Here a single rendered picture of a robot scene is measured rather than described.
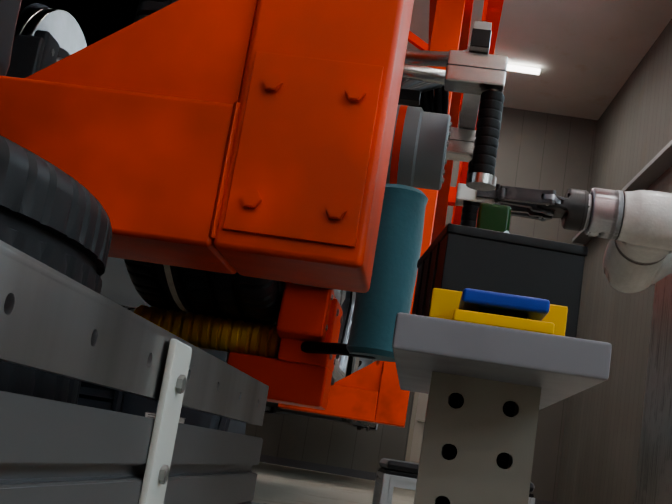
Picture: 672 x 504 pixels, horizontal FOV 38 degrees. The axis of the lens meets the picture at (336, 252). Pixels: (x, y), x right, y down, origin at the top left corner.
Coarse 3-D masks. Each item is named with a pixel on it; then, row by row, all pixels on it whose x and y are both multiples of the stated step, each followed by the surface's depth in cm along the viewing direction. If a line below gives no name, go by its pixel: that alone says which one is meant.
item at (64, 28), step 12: (36, 12) 162; (48, 12) 162; (60, 12) 167; (24, 24) 159; (36, 24) 159; (48, 24) 163; (60, 24) 167; (72, 24) 172; (60, 36) 168; (72, 36) 173; (60, 48) 169; (72, 48) 174
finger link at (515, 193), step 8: (512, 192) 173; (520, 192) 172; (528, 192) 172; (536, 192) 172; (544, 192) 172; (552, 192) 171; (504, 200) 174; (512, 200) 173; (520, 200) 172; (528, 200) 172; (536, 200) 172; (544, 200) 171; (552, 200) 171
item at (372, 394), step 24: (456, 0) 558; (456, 24) 554; (432, 48) 552; (456, 48) 551; (432, 192) 534; (432, 216) 531; (336, 384) 517; (360, 384) 516; (384, 384) 514; (288, 408) 516; (336, 408) 513; (360, 408) 512; (384, 408) 511
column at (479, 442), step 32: (448, 384) 89; (480, 384) 89; (512, 384) 89; (448, 416) 89; (480, 416) 88; (512, 416) 90; (448, 448) 90; (480, 448) 88; (512, 448) 88; (448, 480) 87; (480, 480) 87; (512, 480) 87
